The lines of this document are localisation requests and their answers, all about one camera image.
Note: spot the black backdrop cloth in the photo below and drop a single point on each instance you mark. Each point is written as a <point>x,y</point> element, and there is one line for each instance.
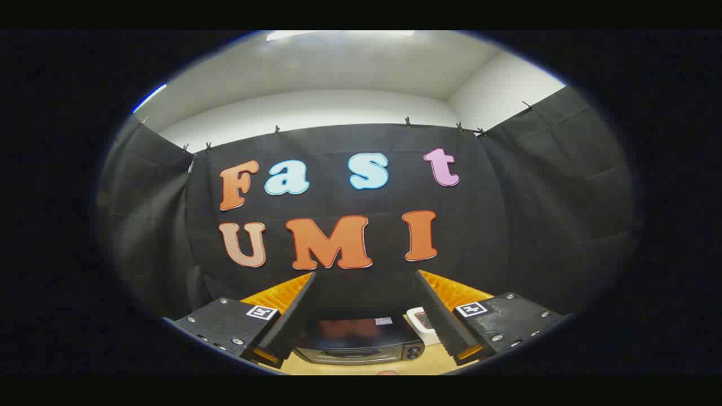
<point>350,141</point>

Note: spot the white slot toaster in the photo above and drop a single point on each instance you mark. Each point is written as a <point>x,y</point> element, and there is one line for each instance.
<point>416,316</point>

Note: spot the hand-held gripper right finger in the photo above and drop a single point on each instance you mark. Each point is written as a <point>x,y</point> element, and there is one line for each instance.
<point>440,316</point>

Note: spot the ceiling light panel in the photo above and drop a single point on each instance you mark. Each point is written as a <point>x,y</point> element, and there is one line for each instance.
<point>338,35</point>

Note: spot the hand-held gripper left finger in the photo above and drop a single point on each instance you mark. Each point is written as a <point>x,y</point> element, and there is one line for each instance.
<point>293,316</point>

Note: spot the black toaster oven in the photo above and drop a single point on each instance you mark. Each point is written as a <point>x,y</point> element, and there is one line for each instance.
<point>361,341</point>

